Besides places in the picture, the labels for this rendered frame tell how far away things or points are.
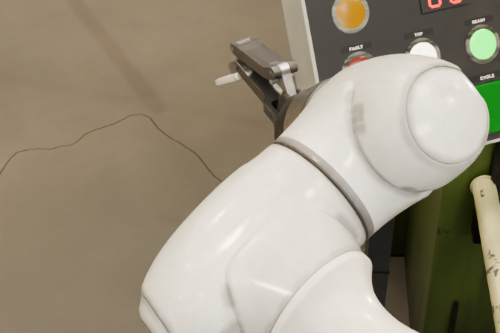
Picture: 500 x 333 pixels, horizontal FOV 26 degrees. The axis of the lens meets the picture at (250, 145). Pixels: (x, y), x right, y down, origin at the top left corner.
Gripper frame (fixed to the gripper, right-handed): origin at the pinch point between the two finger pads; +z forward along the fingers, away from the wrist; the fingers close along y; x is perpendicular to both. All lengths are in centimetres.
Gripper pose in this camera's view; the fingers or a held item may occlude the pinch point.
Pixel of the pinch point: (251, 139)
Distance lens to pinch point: 113.5
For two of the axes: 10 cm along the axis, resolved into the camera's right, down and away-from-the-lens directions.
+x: -8.9, 3.3, -3.2
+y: -3.2, -9.4, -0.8
